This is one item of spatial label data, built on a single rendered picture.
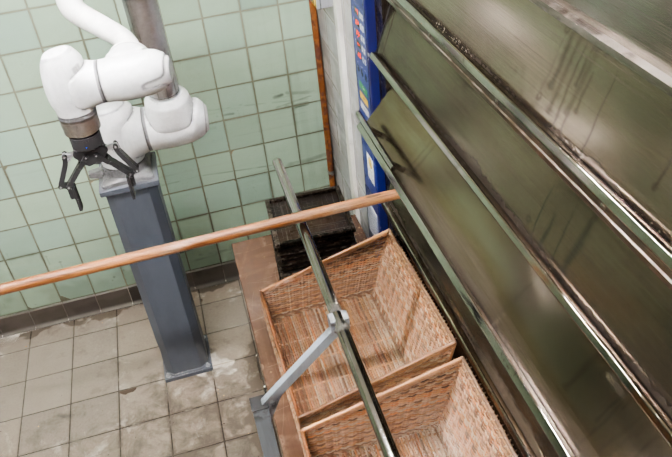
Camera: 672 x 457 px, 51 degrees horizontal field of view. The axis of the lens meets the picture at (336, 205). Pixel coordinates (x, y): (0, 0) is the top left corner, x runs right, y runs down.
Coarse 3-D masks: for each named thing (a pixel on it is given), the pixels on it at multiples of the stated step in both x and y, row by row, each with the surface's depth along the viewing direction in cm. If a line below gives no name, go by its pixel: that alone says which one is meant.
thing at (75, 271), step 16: (384, 192) 194; (320, 208) 191; (336, 208) 192; (352, 208) 193; (256, 224) 188; (272, 224) 189; (288, 224) 190; (192, 240) 186; (208, 240) 186; (224, 240) 187; (128, 256) 183; (144, 256) 184; (160, 256) 185; (48, 272) 181; (64, 272) 180; (80, 272) 181; (0, 288) 178; (16, 288) 179
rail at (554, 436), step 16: (368, 144) 209; (384, 160) 199; (400, 192) 187; (416, 208) 181; (432, 240) 170; (448, 272) 161; (464, 288) 155; (480, 320) 148; (496, 336) 144; (496, 352) 141; (512, 368) 137; (528, 384) 134; (528, 400) 131; (544, 416) 127; (544, 432) 126; (560, 448) 122
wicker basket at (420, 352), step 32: (352, 256) 240; (384, 256) 242; (288, 288) 240; (352, 288) 248; (384, 288) 243; (416, 288) 219; (288, 320) 245; (320, 320) 243; (352, 320) 243; (384, 320) 241; (416, 320) 219; (288, 352) 233; (384, 352) 230; (416, 352) 219; (448, 352) 198; (320, 384) 222; (352, 384) 221; (384, 384) 197; (320, 416) 197
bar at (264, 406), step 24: (288, 192) 205; (312, 240) 186; (312, 264) 179; (336, 312) 164; (336, 336) 166; (312, 360) 168; (360, 360) 152; (288, 384) 170; (360, 384) 147; (264, 408) 171; (264, 432) 176; (384, 432) 137; (264, 456) 182; (384, 456) 134
